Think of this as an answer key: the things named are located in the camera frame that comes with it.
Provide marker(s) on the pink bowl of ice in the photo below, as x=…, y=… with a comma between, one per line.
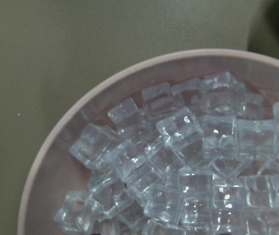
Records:
x=54, y=171

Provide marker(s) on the clear ice cube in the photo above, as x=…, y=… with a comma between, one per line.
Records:
x=179, y=129

